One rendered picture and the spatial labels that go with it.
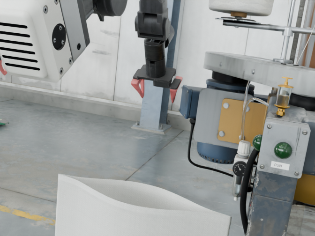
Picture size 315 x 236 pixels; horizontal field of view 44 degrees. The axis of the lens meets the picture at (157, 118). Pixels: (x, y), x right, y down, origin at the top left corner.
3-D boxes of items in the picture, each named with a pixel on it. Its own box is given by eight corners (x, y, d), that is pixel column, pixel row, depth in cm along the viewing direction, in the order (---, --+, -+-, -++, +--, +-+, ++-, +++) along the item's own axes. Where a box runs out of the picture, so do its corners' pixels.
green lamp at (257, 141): (250, 151, 69) (253, 135, 68) (251, 147, 72) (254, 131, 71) (265, 154, 68) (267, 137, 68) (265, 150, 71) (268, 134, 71)
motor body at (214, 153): (191, 160, 121) (201, 80, 115) (200, 148, 135) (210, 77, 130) (240, 170, 117) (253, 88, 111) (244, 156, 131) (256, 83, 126)
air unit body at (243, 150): (226, 202, 97) (236, 143, 93) (228, 195, 101) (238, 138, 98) (244, 207, 95) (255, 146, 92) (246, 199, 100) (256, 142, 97)
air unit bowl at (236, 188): (229, 196, 98) (233, 173, 96) (230, 192, 100) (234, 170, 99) (241, 199, 97) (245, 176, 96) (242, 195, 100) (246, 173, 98)
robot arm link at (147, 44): (140, 40, 104) (161, 43, 102) (149, 28, 109) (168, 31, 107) (142, 62, 108) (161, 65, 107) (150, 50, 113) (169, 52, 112)
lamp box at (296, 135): (256, 170, 69) (265, 121, 67) (257, 163, 73) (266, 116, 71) (300, 179, 67) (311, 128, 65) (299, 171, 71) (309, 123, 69)
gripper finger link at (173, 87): (161, 92, 121) (159, 67, 115) (183, 96, 119) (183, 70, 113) (153, 106, 116) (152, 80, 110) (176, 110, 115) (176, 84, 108)
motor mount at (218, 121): (191, 142, 115) (199, 87, 112) (196, 136, 122) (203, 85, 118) (291, 160, 108) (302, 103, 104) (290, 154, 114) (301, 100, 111)
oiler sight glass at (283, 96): (275, 105, 73) (278, 86, 72) (275, 103, 75) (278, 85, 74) (288, 107, 72) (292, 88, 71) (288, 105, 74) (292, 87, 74)
